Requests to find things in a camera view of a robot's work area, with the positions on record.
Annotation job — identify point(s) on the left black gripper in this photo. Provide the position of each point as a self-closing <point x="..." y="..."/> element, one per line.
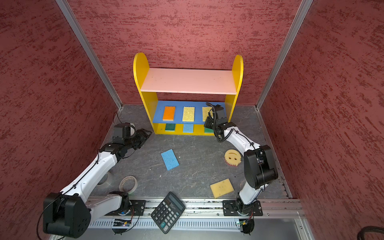
<point x="143" y="136"/>

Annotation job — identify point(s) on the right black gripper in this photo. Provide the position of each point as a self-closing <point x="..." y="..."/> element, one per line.
<point x="208" y="124"/>

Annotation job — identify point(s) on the bright green sponge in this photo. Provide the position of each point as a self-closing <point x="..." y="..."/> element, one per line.
<point x="208" y="131"/>

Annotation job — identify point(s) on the dark green scrub sponge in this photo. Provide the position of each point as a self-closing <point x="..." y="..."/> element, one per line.
<point x="170" y="127"/>

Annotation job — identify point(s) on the blue sponge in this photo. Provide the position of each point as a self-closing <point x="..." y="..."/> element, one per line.
<point x="188" y="128"/>
<point x="170" y="159"/>

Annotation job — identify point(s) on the orange sponge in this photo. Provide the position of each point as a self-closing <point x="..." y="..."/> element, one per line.
<point x="169" y="113"/>

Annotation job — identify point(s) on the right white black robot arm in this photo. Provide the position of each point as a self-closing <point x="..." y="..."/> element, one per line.
<point x="259" y="163"/>

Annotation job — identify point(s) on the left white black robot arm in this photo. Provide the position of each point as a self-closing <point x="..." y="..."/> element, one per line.
<point x="69" y="212"/>

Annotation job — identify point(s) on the yellow shelf pink blue boards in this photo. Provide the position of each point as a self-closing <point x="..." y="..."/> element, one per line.
<point x="152" y="81"/>

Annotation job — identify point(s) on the clear tape roll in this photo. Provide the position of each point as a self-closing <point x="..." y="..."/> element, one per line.
<point x="128" y="184"/>

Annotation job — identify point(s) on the grey tape roll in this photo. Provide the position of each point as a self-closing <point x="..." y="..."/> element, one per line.
<point x="106" y="180"/>

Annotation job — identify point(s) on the black calculator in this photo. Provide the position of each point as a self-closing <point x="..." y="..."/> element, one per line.
<point x="167" y="213"/>

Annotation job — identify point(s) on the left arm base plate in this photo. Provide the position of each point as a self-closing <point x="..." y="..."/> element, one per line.
<point x="135" y="208"/>

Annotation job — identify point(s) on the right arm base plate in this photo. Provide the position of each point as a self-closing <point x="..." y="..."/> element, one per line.
<point x="229" y="207"/>

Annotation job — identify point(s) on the left circuit board with wires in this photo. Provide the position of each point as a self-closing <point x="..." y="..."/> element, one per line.
<point x="121" y="226"/>

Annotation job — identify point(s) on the circuit board with wires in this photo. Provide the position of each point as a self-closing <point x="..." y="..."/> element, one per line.
<point x="121" y="226"/>
<point x="246" y="226"/>

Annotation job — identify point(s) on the right circuit board with wires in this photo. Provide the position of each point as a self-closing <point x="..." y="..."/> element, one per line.
<point x="246" y="226"/>

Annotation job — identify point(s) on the aluminium front rail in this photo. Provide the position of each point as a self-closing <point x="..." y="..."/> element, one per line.
<point x="207" y="214"/>

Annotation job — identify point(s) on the right aluminium corner post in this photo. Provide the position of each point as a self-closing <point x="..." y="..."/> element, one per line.
<point x="290" y="37"/>

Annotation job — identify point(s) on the aluminium corner post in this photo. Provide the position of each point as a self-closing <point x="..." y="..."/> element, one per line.
<point x="82" y="38"/>
<point x="290" y="37"/>

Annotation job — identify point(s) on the left aluminium corner post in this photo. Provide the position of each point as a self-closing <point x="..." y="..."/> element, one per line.
<point x="82" y="38"/>

